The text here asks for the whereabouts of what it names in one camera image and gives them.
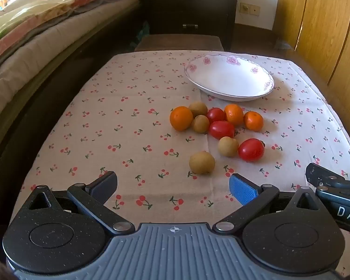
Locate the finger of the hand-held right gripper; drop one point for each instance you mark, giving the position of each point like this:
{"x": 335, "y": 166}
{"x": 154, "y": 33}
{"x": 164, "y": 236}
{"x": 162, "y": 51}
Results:
{"x": 338, "y": 194}
{"x": 323, "y": 175}

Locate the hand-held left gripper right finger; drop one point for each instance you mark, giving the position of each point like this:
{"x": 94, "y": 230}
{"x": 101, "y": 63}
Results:
{"x": 242, "y": 191}

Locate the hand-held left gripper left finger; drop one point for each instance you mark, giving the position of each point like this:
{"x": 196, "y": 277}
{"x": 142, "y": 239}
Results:
{"x": 105, "y": 182}

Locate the red tomato with stem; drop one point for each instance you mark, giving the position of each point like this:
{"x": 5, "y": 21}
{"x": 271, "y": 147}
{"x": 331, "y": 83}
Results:
{"x": 251, "y": 150}

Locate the brown longan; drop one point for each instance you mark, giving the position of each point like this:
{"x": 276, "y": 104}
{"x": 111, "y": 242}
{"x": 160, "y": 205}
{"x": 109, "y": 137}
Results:
{"x": 228, "y": 146}
{"x": 200, "y": 123}
{"x": 197, "y": 109}
{"x": 202, "y": 162}

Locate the small orange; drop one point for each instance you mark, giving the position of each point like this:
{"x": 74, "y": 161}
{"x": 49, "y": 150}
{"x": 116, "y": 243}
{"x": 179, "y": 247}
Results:
{"x": 234, "y": 114}
{"x": 253, "y": 121}

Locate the large orange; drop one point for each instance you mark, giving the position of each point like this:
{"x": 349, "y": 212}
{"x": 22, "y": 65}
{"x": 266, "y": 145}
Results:
{"x": 181, "y": 118}

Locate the white floral-rimmed plate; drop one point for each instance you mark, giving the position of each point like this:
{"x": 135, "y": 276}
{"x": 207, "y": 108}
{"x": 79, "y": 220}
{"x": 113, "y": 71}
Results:
{"x": 229, "y": 75}

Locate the cherry print tablecloth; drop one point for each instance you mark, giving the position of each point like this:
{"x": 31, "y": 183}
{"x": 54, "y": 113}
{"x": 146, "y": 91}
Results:
{"x": 119, "y": 116}

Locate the light wooden wardrobe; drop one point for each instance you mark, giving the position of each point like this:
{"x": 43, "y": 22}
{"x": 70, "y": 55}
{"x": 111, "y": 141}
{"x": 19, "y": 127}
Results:
{"x": 323, "y": 26}

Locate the teal cloth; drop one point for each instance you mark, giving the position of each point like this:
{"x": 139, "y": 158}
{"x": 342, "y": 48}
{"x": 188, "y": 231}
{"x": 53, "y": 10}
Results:
{"x": 143, "y": 33}

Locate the brown wooden stool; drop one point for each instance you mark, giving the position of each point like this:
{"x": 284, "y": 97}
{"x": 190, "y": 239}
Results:
{"x": 178, "y": 43}

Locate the floral blanket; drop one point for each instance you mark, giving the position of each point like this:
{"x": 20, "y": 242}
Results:
{"x": 40, "y": 8}

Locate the dark wooden nightstand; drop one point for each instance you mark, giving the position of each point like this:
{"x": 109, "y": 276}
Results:
{"x": 189, "y": 8}

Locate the dark wooden bed frame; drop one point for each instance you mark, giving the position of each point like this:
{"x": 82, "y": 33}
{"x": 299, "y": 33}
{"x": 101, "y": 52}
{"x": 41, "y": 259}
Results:
{"x": 32, "y": 116}

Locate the beige wall socket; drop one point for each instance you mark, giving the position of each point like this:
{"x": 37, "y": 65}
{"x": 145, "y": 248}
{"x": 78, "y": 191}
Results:
{"x": 250, "y": 8}

